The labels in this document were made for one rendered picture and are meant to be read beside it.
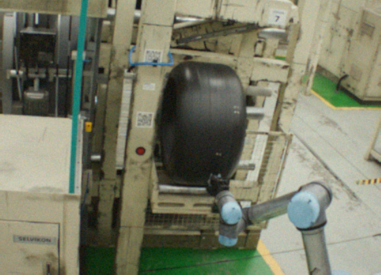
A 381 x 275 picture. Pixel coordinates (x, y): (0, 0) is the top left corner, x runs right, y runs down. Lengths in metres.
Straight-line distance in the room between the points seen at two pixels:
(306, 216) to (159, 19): 0.99
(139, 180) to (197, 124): 0.47
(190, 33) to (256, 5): 0.37
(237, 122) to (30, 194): 0.95
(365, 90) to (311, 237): 5.20
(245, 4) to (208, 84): 0.48
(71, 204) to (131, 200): 0.86
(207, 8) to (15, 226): 1.33
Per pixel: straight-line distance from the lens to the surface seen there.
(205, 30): 2.56
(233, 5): 2.41
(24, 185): 1.65
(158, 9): 2.08
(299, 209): 1.75
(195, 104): 2.10
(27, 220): 1.68
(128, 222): 2.54
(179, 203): 2.43
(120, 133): 2.28
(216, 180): 2.09
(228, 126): 2.12
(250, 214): 2.06
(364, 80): 6.90
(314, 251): 1.83
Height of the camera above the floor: 2.18
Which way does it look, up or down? 26 degrees down
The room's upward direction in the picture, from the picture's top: 10 degrees clockwise
